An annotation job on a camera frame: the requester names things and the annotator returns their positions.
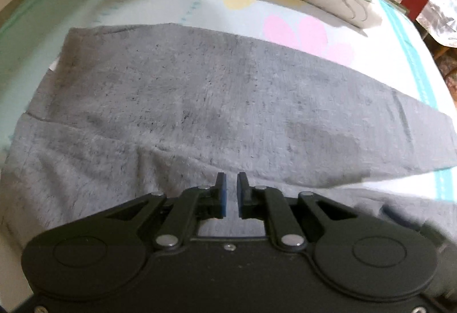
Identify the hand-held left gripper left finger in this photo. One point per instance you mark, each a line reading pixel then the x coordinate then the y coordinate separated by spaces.
pixel 223 195

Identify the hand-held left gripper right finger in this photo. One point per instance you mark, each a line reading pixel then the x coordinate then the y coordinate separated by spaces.
pixel 240 197

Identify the grey pants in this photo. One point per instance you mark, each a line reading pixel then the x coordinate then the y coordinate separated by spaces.
pixel 200 98

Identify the light blue printed blanket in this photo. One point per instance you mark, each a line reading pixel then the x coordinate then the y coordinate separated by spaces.
pixel 178 2

